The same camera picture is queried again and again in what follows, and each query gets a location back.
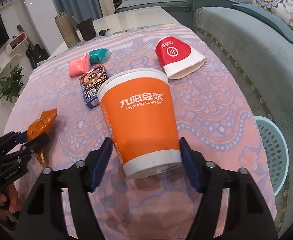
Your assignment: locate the dark brown cup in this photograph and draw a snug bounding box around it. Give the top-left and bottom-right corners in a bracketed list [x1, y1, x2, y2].
[77, 18, 97, 41]

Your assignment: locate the person's left hand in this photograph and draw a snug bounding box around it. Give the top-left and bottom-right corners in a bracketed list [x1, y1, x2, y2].
[0, 184, 21, 221]

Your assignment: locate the white tv cabinet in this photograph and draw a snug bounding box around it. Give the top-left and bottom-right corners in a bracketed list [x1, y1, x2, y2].
[0, 31, 27, 75]

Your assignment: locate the green potted plant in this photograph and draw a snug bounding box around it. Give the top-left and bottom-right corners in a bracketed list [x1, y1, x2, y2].
[0, 64, 24, 103]

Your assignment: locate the orange soymilk paper cup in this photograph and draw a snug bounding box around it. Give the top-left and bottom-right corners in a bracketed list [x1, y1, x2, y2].
[97, 68, 182, 179]

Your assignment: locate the black car key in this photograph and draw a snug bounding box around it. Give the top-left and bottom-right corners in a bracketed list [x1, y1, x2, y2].
[99, 28, 110, 37]

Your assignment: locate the orange snack wrapper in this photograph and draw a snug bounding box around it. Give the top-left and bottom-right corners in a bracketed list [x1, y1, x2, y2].
[27, 108, 57, 167]

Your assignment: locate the teal fabric sofa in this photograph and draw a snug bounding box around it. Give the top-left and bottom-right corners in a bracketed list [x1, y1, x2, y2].
[187, 0, 293, 239]

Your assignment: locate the pink patterned table cloth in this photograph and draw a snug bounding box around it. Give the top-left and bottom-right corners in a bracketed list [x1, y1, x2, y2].
[5, 26, 277, 239]

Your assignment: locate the teal clay packet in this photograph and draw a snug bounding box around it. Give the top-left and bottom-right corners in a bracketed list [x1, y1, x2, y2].
[88, 48, 111, 64]

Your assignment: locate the teal sofa chaise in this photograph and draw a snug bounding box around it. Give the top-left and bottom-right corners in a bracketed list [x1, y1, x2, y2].
[115, 0, 193, 29]

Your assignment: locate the gold metal thermos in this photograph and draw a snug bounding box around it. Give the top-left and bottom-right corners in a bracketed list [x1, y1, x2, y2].
[54, 11, 80, 48]

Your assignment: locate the light blue trash basket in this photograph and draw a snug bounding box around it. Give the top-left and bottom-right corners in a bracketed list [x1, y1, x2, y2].
[254, 116, 289, 197]

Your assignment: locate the white air conditioner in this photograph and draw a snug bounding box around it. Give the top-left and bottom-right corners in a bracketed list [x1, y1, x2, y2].
[24, 0, 63, 55]

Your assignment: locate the red white paper cup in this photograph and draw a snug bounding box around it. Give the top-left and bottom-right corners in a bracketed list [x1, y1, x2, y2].
[155, 36, 207, 80]

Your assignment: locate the pink clay packet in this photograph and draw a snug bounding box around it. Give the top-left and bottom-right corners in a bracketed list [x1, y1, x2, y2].
[68, 54, 90, 77]

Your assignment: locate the blue small card box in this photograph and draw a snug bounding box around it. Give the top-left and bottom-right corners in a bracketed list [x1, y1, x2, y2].
[79, 64, 110, 109]

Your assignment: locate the black acoustic guitar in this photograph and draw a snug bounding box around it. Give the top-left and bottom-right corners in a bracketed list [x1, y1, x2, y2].
[26, 35, 50, 69]

